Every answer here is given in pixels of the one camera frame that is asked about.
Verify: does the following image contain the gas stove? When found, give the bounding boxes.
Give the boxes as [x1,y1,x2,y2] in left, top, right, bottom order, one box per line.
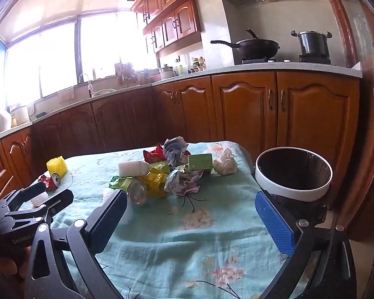
[241,57,331,65]

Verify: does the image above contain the teal floral tablecloth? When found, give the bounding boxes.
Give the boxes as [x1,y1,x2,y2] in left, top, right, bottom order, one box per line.
[19,141,331,299]

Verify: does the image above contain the yellow snack bag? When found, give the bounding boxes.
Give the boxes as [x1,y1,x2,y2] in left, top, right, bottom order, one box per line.
[140,162,171,198]

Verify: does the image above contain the printed wrapper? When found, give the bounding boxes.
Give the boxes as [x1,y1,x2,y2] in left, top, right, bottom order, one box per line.
[163,136,189,167]
[164,166,204,197]

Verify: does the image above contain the small white plastic container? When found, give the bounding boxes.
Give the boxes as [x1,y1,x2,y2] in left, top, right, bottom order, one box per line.
[29,193,49,209]

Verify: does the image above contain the white plastic bottle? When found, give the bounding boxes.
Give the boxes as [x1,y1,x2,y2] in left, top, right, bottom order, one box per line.
[118,160,151,177]

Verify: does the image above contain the white electric cooker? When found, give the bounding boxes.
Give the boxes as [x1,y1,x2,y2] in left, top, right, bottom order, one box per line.
[159,64,177,80]

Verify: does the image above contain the wooden base cabinets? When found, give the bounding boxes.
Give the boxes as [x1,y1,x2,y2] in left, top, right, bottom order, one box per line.
[0,70,360,200]

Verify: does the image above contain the green carton box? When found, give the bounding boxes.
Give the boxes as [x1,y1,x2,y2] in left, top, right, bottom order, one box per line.
[187,153,214,172]

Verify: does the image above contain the white bin with black bag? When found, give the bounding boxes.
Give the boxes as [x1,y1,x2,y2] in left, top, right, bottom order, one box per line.
[251,146,334,225]

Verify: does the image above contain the utensil rack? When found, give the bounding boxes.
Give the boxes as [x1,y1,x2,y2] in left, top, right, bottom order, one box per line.
[114,62,138,86]

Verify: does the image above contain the white tissue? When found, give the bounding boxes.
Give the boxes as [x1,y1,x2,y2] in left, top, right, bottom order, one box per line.
[212,148,238,175]

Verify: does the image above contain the wooden wall cabinets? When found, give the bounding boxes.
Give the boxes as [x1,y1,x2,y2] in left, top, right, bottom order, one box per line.
[131,0,203,58]

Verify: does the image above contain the black wok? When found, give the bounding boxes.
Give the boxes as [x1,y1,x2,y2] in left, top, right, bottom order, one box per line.
[210,39,280,60]

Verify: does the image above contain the kitchen window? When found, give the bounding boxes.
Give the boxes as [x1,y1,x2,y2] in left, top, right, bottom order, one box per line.
[4,11,158,106]

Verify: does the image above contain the group of condiment jars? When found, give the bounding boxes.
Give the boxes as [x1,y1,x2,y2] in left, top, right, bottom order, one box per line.
[190,57,206,72]

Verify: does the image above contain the red snack bag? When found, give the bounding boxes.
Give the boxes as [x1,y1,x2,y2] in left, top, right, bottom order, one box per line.
[143,144,166,164]

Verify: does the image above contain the white kitchen countertop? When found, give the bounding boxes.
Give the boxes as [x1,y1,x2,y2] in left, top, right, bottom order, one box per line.
[0,62,363,145]

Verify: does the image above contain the green wrapper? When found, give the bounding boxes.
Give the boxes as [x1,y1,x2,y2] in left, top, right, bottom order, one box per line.
[108,175,133,191]

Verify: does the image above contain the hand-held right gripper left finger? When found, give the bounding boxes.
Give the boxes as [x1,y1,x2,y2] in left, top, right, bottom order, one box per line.
[25,189,128,299]

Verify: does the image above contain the steel cooking pot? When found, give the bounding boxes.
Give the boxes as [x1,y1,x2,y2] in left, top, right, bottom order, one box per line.
[291,30,332,59]

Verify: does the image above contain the white rice cooker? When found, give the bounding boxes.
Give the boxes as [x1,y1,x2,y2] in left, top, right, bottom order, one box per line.
[9,105,30,125]

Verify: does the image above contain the wooden door frame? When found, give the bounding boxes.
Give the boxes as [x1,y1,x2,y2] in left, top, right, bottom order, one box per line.
[319,0,374,243]

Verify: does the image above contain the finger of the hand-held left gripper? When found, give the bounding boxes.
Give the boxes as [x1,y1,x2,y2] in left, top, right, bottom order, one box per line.
[6,189,74,225]
[0,182,47,214]

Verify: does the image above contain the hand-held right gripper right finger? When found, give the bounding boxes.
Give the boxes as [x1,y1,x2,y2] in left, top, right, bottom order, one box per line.
[255,191,358,299]

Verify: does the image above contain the chrome faucet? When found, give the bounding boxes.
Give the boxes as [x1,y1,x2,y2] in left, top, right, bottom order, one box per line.
[79,73,94,98]

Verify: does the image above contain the crushed red soda can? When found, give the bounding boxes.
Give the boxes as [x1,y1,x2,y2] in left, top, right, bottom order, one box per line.
[38,172,62,191]

